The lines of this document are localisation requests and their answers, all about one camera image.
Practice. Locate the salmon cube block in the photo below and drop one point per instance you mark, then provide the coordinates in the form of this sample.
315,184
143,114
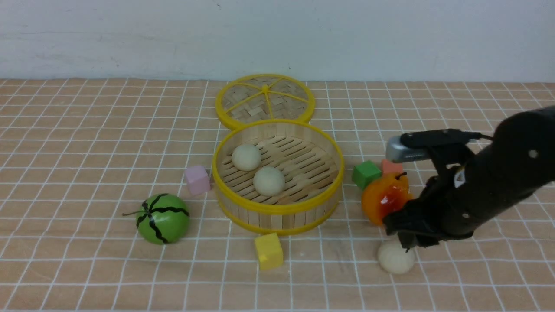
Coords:
388,167

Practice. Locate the white bun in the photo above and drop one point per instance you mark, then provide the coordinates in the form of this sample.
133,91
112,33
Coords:
269,181
394,258
246,157

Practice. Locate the yellow cube block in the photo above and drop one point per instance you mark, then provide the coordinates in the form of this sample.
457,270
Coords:
269,251

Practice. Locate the pink cube block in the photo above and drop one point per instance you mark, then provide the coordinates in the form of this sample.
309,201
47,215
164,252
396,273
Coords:
197,180

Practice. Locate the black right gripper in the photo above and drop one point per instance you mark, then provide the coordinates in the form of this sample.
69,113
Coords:
419,222

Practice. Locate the orange toy pear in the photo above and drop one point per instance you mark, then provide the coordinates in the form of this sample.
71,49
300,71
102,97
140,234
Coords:
384,196

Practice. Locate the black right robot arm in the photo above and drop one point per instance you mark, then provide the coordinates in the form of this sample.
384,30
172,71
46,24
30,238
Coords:
470,188

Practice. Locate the bamboo steamer tray yellow rim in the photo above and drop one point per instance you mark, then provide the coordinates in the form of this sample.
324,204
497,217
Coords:
311,162

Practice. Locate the green toy watermelon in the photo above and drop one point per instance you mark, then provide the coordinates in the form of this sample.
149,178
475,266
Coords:
162,218

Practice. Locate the bamboo steamer lid yellow rim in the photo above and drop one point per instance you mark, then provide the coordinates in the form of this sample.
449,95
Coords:
264,96

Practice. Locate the checked peach tablecloth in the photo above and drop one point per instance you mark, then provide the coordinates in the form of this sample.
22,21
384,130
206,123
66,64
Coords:
77,154

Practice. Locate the green cube block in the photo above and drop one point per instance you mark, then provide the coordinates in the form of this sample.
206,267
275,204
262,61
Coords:
365,173

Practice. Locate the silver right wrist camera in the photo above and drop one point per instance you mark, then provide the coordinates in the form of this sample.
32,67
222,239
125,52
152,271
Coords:
448,145

